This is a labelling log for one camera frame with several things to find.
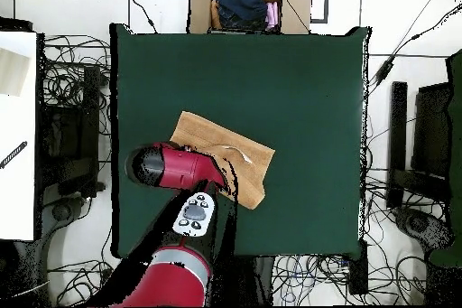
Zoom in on tan terry towel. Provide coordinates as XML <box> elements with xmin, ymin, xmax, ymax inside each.
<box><xmin>169</xmin><ymin>110</ymin><xmax>276</xmax><ymax>210</ymax></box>

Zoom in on dark green table cloth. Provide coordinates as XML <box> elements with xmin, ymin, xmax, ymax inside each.
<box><xmin>109</xmin><ymin>23</ymin><xmax>371</xmax><ymax>260</ymax></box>

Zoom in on tan garment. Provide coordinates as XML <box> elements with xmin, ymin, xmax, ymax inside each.
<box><xmin>209</xmin><ymin>0</ymin><xmax>223</xmax><ymax>30</ymax></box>

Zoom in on pink garment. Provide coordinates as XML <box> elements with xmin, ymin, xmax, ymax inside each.
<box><xmin>264</xmin><ymin>1</ymin><xmax>281</xmax><ymax>32</ymax></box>

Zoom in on brown cardboard box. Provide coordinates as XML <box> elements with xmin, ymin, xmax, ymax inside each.
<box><xmin>187</xmin><ymin>0</ymin><xmax>313</xmax><ymax>35</ymax></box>

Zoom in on dark blue jeans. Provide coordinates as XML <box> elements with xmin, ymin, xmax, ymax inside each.
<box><xmin>215</xmin><ymin>0</ymin><xmax>269</xmax><ymax>31</ymax></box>

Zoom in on black equipment cart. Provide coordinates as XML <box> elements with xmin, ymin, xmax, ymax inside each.
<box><xmin>37</xmin><ymin>65</ymin><xmax>106</xmax><ymax>199</ymax></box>

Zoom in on grey chair base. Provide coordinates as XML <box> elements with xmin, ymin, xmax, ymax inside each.
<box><xmin>39</xmin><ymin>197</ymin><xmax>88</xmax><ymax>238</ymax></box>

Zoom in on black chair base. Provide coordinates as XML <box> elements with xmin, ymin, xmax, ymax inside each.
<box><xmin>393</xmin><ymin>206</ymin><xmax>455</xmax><ymax>251</ymax></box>

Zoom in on white desk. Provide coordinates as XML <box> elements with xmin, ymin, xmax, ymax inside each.
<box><xmin>0</xmin><ymin>31</ymin><xmax>38</xmax><ymax>241</ymax></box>

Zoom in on black striped tool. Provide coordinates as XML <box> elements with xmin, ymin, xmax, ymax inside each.
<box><xmin>0</xmin><ymin>140</ymin><xmax>29</xmax><ymax>170</ymax></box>

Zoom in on dark green fabric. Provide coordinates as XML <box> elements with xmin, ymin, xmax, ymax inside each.
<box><xmin>429</xmin><ymin>49</ymin><xmax>462</xmax><ymax>267</ymax></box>

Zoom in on beige paper sheet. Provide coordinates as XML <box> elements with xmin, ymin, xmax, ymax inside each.
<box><xmin>0</xmin><ymin>47</ymin><xmax>32</xmax><ymax>98</ymax></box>

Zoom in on black chair frame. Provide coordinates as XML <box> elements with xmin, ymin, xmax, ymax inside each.
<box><xmin>385</xmin><ymin>80</ymin><xmax>452</xmax><ymax>210</ymax></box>

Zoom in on thin black cable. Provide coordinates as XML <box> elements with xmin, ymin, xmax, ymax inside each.
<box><xmin>122</xmin><ymin>0</ymin><xmax>159</xmax><ymax>34</ymax></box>

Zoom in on black cable with adapter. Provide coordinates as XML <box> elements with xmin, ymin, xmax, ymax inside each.
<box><xmin>367</xmin><ymin>0</ymin><xmax>462</xmax><ymax>96</ymax></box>

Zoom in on black cable tangle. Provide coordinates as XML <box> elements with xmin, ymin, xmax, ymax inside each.
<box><xmin>41</xmin><ymin>34</ymin><xmax>112</xmax><ymax>135</ymax></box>

